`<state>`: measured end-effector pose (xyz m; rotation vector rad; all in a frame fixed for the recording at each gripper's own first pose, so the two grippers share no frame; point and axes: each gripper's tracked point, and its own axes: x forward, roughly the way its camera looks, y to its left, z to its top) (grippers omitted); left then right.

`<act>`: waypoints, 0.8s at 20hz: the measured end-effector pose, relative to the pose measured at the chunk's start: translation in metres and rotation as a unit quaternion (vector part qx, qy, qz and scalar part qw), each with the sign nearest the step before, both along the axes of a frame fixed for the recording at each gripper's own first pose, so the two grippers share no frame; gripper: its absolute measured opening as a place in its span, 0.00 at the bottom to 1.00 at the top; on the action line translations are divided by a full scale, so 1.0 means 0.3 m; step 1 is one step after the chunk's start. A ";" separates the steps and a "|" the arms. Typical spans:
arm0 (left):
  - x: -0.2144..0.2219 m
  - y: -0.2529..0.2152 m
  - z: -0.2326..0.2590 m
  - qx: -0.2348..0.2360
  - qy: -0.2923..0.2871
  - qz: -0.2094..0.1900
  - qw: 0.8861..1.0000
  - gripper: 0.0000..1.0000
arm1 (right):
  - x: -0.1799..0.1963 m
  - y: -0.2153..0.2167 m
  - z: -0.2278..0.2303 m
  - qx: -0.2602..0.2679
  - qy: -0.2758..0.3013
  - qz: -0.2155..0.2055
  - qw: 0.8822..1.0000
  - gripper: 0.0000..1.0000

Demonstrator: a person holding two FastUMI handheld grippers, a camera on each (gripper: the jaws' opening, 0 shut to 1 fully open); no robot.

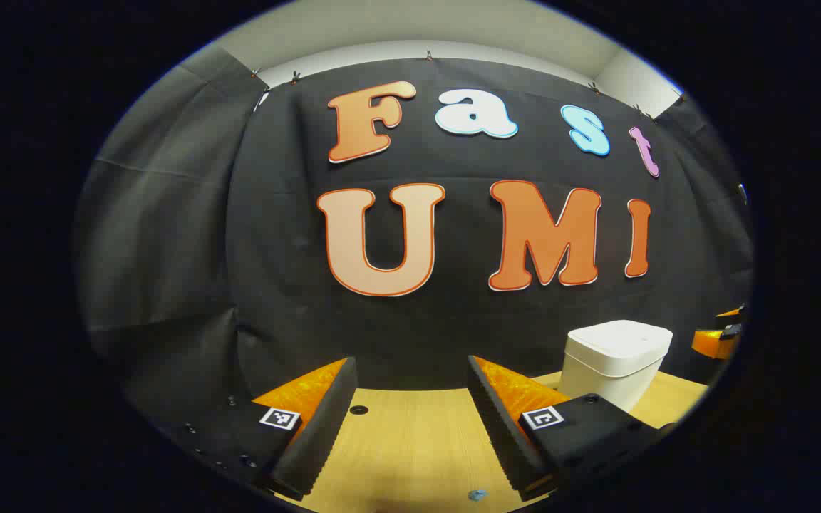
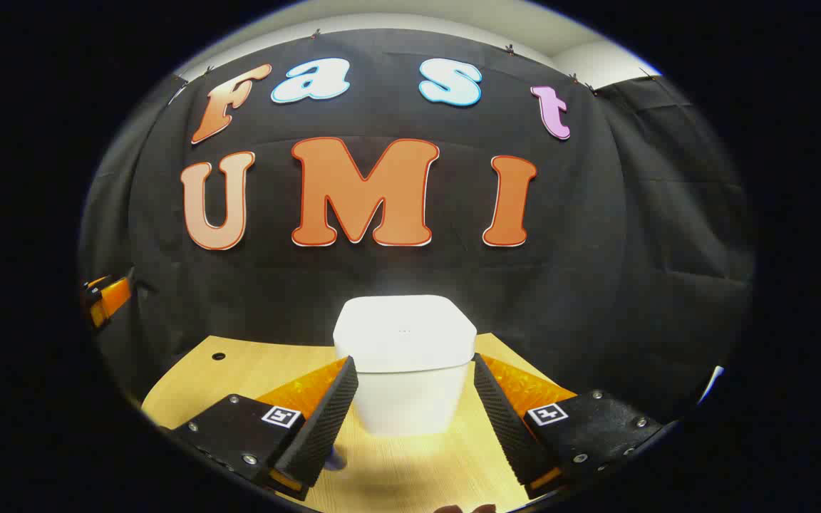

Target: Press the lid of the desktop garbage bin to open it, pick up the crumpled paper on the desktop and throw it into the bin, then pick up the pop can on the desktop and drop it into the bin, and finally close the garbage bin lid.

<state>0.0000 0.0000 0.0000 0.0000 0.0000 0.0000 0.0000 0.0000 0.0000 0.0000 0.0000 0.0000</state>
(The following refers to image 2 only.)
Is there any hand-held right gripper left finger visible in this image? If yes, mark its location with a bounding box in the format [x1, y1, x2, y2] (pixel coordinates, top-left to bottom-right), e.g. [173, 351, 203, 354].
[168, 356, 359, 502]

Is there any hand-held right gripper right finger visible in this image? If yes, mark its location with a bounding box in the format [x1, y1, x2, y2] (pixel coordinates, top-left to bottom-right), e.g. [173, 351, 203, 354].
[473, 353, 668, 499]

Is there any white desktop garbage bin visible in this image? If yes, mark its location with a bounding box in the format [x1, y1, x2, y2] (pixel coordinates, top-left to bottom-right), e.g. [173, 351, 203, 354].
[333, 294, 477, 437]

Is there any wooden desktop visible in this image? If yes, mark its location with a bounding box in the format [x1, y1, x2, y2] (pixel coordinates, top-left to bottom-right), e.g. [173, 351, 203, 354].
[141, 333, 582, 513]

